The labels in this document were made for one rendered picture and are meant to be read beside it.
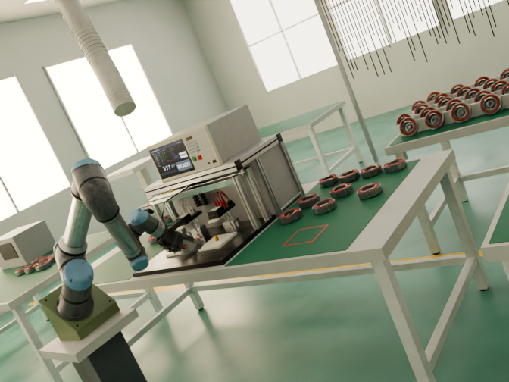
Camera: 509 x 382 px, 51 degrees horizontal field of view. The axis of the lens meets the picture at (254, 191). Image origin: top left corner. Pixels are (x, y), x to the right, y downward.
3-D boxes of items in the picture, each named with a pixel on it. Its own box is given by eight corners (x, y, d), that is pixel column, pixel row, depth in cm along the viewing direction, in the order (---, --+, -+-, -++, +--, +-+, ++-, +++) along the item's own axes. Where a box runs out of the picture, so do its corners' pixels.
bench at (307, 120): (335, 189, 564) (310, 123, 548) (197, 220, 695) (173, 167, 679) (367, 159, 632) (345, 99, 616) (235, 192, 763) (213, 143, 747)
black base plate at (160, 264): (223, 264, 237) (222, 260, 236) (133, 277, 277) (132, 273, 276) (276, 218, 272) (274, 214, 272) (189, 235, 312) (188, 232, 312)
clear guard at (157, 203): (162, 217, 256) (157, 206, 255) (130, 224, 271) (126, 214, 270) (202, 190, 281) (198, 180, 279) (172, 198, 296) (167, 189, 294)
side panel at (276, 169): (280, 217, 272) (255, 158, 265) (276, 217, 274) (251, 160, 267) (305, 194, 293) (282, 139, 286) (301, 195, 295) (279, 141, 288)
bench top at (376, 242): (386, 260, 186) (382, 248, 185) (52, 299, 323) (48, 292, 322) (456, 158, 263) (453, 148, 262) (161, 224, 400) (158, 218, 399)
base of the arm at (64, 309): (76, 327, 220) (77, 311, 215) (48, 308, 224) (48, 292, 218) (101, 305, 232) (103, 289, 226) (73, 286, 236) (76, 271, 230)
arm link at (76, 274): (64, 305, 215) (67, 283, 207) (57, 280, 224) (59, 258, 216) (95, 299, 222) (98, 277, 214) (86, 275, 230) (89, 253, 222)
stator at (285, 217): (277, 226, 258) (274, 219, 257) (287, 216, 266) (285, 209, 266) (297, 222, 251) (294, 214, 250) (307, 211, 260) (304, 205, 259)
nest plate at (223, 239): (220, 248, 255) (219, 245, 255) (198, 252, 264) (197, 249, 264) (237, 233, 266) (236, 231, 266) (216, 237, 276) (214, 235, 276)
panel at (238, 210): (276, 214, 271) (253, 160, 265) (186, 232, 312) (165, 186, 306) (277, 213, 272) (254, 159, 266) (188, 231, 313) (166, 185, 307)
